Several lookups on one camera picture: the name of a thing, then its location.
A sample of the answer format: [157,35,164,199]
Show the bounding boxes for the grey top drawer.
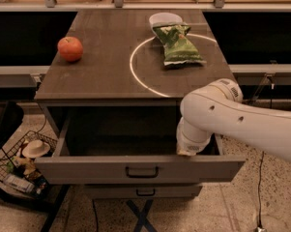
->
[36,116,246,185]

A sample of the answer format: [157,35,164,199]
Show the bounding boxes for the grey drawer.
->
[84,184,202,199]
[36,116,246,185]

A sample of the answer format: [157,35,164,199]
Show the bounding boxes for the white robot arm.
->
[176,78,291,162]

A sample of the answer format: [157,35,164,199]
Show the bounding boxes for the grey bottom drawer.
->
[84,184,202,199]

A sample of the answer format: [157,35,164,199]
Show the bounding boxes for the grey drawer cabinet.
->
[34,9,244,201]

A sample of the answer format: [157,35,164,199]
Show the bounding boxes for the blue cross floor tape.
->
[127,199,158,232]

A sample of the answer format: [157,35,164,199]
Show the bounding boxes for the green chip bag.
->
[153,22,205,66]

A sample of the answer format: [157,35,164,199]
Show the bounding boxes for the white bowl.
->
[149,13,183,30]

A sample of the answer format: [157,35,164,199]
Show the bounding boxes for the black side table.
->
[0,183,70,232]

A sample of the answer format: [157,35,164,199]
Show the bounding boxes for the white cup in basket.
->
[22,139,50,159]

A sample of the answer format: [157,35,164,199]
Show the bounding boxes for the red apple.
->
[57,37,83,62]

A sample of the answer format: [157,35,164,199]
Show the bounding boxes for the white packet in basket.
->
[3,174,35,193]

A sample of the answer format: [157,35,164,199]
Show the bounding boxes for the black floor cable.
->
[256,150,269,232]

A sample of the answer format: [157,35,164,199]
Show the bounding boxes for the black wire basket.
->
[0,130,57,199]

